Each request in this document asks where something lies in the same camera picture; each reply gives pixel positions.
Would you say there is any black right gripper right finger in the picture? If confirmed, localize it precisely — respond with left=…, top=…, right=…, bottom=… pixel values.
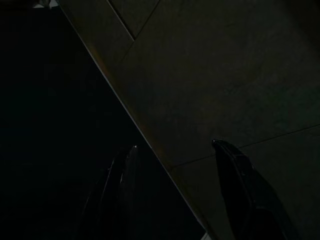
left=211, top=139, right=300, bottom=240

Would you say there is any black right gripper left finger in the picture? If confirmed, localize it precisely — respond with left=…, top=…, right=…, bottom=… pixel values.
left=79, top=144, right=151, bottom=240

